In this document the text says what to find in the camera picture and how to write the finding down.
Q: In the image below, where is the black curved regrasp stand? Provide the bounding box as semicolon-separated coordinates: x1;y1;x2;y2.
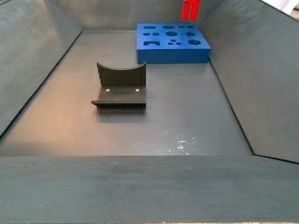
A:
91;64;146;107

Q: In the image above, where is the red square-circle peg object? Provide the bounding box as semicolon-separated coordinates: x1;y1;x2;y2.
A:
182;0;202;20

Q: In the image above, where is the blue foam shape-hole fixture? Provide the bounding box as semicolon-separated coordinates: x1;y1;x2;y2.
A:
136;23;211;64

